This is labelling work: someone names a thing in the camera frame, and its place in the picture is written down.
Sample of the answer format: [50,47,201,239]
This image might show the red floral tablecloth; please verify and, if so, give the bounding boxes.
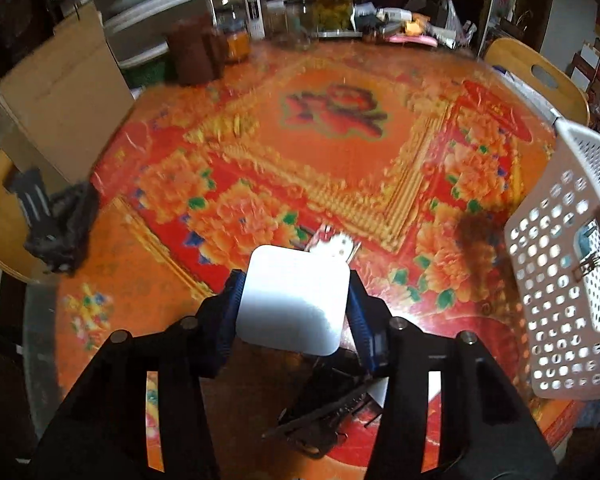
[55,40,576,480]

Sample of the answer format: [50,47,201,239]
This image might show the white remote control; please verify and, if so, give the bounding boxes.
[245,0,266,41]

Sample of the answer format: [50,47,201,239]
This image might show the black phone holder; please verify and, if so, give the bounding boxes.
[7,170,101,276]

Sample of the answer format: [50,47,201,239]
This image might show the black folding clips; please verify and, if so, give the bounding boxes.
[262,352,386,461]

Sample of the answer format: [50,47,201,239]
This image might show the large glass pickle jar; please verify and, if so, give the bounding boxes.
[307,0,356,36]

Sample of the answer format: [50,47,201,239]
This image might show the white drawer tower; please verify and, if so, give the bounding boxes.
[82,0,216,68]

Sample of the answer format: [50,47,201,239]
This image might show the jar with orange contents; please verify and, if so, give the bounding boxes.
[217,7,253,63]

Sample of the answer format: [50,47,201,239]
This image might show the stack of gift boxes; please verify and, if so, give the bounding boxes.
[567,35,600,136]

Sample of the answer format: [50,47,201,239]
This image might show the wooden chair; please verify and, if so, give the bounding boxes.
[0,152,56,283]
[482,37,591,126]

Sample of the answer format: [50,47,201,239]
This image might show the white perforated plastic basket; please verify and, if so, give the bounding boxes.
[504,119,600,401]

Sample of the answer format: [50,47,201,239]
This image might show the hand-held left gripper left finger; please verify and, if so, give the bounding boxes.
[27,269,249,480]

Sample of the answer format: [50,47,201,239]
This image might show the white square adapter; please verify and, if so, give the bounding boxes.
[235,245,352,357]

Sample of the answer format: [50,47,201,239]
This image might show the clear plastic bag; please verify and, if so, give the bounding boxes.
[432,0,476,46]

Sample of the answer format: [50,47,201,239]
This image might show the open cardboard box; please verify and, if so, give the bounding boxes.
[0,0,136,186]

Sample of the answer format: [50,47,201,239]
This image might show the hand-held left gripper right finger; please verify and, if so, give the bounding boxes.
[346,269,563,480]

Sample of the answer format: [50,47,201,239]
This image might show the empty glass jar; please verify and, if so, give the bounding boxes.
[270,0,313,51]

